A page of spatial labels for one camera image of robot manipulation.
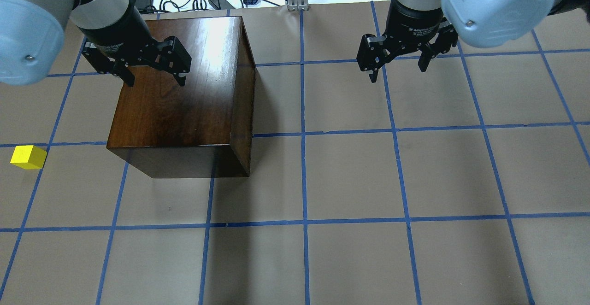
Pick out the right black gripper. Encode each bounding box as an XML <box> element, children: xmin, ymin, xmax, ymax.
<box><xmin>356</xmin><ymin>3</ymin><xmax>459</xmax><ymax>84</ymax></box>

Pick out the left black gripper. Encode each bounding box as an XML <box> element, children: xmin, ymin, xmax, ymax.
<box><xmin>82</xmin><ymin>36</ymin><xmax>192</xmax><ymax>87</ymax></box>

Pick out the yellow cube block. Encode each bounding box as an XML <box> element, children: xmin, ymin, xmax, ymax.
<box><xmin>10</xmin><ymin>145</ymin><xmax>47</xmax><ymax>170</ymax></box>

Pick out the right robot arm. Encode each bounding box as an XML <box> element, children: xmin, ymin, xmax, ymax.
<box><xmin>356</xmin><ymin>0</ymin><xmax>589</xmax><ymax>82</ymax></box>

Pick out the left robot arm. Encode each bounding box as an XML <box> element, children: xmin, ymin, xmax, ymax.
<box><xmin>0</xmin><ymin>0</ymin><xmax>192</xmax><ymax>87</ymax></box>

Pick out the dark wooden cabinet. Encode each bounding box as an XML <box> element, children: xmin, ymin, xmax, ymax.
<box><xmin>106</xmin><ymin>17</ymin><xmax>256</xmax><ymax>178</ymax></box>

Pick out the black power adapter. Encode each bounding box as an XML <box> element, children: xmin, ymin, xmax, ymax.
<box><xmin>208</xmin><ymin>0</ymin><xmax>235</xmax><ymax>10</ymax></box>

